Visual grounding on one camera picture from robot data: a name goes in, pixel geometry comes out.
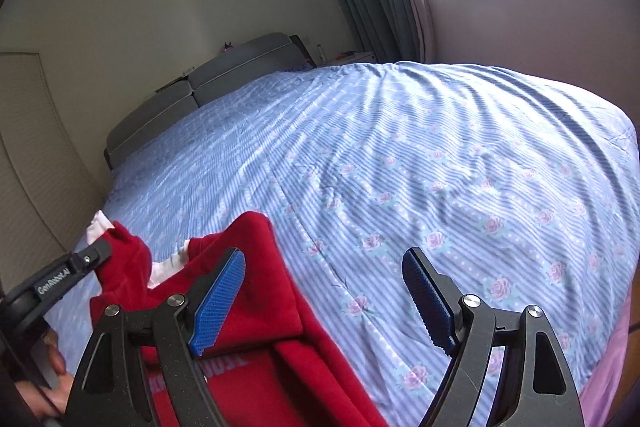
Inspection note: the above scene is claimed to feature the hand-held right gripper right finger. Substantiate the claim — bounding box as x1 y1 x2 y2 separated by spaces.
401 247 586 427

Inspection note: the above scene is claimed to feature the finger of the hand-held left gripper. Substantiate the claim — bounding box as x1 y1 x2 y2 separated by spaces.
31 239 113 304

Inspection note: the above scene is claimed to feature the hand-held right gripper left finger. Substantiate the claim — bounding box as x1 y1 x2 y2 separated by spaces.
62 247 247 427

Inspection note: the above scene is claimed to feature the red sweatshirt with white cuffs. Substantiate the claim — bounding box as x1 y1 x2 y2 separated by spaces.
87 210 391 427

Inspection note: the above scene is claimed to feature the person's left hand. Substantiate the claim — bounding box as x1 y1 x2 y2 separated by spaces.
14 341 77 422

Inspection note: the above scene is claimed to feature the blue floral striped blanket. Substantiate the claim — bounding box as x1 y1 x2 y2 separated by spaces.
42 61 639 427

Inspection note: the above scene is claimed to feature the pink bed sheet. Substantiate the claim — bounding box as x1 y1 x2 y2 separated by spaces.
579 289 640 427

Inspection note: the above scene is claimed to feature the grey upholstered headboard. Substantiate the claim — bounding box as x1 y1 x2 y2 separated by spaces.
103 32 319 171

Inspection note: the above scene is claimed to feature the white nightstand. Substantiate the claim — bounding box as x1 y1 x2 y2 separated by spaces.
320 50 377 68

